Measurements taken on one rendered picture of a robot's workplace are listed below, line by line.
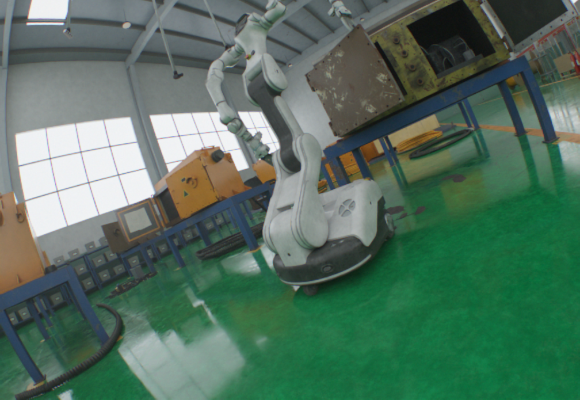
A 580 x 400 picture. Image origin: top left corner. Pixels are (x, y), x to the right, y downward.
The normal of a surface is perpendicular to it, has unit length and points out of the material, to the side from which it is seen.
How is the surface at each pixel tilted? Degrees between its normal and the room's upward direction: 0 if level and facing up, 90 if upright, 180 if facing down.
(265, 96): 97
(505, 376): 0
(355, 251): 89
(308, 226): 90
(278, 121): 98
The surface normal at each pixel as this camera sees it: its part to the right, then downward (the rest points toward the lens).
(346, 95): -0.79, 0.37
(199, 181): -0.28, 0.13
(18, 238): 0.76, -0.35
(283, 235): -0.61, 0.09
